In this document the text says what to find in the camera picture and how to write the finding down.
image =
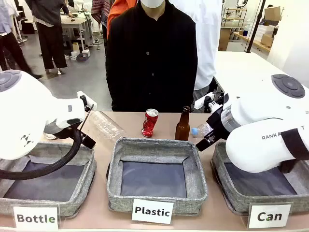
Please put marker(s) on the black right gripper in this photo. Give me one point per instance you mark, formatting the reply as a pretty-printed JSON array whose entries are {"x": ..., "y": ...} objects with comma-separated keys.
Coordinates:
[{"x": 218, "y": 123}]

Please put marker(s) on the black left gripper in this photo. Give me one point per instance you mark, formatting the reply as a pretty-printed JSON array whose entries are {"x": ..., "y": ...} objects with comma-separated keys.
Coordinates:
[{"x": 65, "y": 133}]

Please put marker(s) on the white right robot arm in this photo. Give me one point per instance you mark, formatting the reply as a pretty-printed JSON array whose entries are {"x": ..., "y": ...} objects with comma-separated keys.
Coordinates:
[{"x": 260, "y": 149}]

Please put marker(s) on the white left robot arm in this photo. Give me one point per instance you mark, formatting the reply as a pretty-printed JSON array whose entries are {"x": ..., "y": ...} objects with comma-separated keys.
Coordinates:
[{"x": 21, "y": 108}]

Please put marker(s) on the grey fabric basket labelled Bottle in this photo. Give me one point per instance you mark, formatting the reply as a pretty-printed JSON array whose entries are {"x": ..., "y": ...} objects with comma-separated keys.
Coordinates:
[{"x": 79, "y": 169}]

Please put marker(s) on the crushed red can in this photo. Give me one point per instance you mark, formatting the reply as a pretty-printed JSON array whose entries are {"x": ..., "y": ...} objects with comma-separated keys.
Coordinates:
[{"x": 150, "y": 123}]

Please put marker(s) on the grey fabric basket labelled Plastic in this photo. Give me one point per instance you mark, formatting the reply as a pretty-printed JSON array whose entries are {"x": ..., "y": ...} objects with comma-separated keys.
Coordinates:
[{"x": 154, "y": 177}]

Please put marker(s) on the grey fabric basket labelled Can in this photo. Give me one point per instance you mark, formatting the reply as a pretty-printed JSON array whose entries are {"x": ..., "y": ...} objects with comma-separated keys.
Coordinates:
[{"x": 260, "y": 188}]

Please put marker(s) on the white sign reading Can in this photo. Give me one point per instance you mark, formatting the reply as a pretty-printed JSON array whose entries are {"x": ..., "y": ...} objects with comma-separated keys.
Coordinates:
[{"x": 270, "y": 216}]

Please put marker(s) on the small bottle with blue cap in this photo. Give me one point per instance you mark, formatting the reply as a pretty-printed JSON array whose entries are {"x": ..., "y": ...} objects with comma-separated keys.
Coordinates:
[{"x": 200, "y": 130}]

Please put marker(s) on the large clear plastic bottle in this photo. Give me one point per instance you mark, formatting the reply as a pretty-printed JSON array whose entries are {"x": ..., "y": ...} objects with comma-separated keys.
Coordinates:
[{"x": 108, "y": 126}]

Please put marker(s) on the brown glass bottle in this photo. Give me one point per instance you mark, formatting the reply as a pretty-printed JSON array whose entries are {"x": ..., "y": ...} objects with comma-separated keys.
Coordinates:
[{"x": 182, "y": 128}]

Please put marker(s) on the large white table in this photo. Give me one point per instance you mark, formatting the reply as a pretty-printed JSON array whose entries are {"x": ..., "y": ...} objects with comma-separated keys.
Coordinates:
[{"x": 241, "y": 67}]

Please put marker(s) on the white sign reading Plastic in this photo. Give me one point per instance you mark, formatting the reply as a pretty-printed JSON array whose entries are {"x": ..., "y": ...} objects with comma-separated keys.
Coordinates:
[{"x": 152, "y": 211}]

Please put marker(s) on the white sign reading Bottle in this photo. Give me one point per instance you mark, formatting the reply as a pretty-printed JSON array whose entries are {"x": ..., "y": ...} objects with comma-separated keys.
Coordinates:
[{"x": 36, "y": 218}]

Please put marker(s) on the person in black shirt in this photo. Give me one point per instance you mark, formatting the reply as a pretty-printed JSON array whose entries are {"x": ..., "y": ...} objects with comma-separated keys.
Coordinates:
[{"x": 149, "y": 60}]

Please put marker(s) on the person in grey top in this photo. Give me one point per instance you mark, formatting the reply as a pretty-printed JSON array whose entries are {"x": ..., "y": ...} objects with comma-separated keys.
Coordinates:
[{"x": 51, "y": 43}]

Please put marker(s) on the person in white shirt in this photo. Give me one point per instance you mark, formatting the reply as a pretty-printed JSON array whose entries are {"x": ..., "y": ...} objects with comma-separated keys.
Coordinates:
[{"x": 207, "y": 36}]

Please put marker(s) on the wooden bench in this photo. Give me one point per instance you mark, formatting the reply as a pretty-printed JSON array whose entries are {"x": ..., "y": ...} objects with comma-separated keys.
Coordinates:
[{"x": 253, "y": 41}]

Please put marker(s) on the white workbench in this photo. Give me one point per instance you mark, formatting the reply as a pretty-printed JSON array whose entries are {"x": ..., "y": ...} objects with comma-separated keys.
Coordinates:
[{"x": 73, "y": 23}]

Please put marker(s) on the person in black trousers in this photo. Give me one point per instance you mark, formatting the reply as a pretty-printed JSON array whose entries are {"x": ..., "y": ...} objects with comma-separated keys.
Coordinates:
[{"x": 9, "y": 46}]

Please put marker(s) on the black pole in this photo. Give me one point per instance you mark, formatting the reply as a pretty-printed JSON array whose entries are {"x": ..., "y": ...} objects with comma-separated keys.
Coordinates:
[{"x": 256, "y": 26}]

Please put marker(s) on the person in patterned top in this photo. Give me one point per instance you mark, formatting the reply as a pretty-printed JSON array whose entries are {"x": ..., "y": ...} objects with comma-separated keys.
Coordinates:
[{"x": 101, "y": 10}]

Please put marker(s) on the person in orange top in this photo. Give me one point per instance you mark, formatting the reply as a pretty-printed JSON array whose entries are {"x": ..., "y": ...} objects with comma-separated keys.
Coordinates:
[{"x": 118, "y": 10}]

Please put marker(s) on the cardboard box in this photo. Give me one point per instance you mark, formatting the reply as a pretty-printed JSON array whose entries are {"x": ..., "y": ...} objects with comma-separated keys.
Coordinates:
[{"x": 272, "y": 13}]

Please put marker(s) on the white face mask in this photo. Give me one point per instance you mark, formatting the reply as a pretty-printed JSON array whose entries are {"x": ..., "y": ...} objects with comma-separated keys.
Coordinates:
[{"x": 152, "y": 3}]

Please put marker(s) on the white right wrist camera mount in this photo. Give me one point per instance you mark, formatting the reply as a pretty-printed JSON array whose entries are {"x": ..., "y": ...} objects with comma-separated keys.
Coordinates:
[{"x": 200, "y": 102}]

